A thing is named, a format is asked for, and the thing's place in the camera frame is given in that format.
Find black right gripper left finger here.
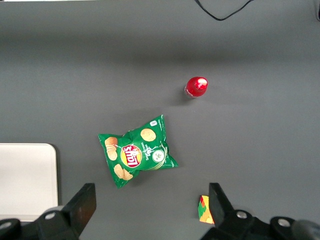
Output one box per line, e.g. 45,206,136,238
34,182,98,240

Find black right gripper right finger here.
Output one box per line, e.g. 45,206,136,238
201,182,259,240

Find beige plastic tray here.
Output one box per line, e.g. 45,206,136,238
0,143,59,222

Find multicoloured puzzle cube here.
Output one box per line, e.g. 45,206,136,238
198,195,215,225

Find green chips bag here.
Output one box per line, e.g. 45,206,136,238
97,114,179,189

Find red soda bottle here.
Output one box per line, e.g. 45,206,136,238
184,76,209,99

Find thin black table cable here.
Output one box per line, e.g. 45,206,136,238
194,0,255,22

